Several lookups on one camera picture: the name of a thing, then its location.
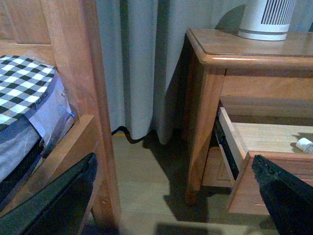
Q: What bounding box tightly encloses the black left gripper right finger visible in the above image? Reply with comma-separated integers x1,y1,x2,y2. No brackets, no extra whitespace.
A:
252,155,313,235

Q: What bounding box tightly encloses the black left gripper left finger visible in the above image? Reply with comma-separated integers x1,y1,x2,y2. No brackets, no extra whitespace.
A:
0,153,97,235

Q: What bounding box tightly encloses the white medicine bottle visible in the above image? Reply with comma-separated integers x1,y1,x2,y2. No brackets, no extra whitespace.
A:
296,138,313,154

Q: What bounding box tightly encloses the wooden drawer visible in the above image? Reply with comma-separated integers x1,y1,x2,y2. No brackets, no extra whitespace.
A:
202,147,232,188
214,107,313,215

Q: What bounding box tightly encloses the plastic wrapped mattress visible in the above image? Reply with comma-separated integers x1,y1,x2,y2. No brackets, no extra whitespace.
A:
0,73,74,201

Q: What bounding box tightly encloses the wooden nightstand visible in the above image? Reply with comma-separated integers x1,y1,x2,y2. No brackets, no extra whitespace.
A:
184,29,313,204

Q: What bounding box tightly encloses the black white checkered cloth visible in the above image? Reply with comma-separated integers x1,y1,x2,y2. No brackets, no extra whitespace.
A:
0,55,56,131

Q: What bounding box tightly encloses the white ribbed air purifier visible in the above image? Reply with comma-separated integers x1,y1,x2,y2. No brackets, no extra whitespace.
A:
238,0,296,41

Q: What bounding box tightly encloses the grey-green curtain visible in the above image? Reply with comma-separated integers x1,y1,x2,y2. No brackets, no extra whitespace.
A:
95,0,313,145

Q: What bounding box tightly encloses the wooden bed frame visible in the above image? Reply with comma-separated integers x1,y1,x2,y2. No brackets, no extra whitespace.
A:
0,0,121,228

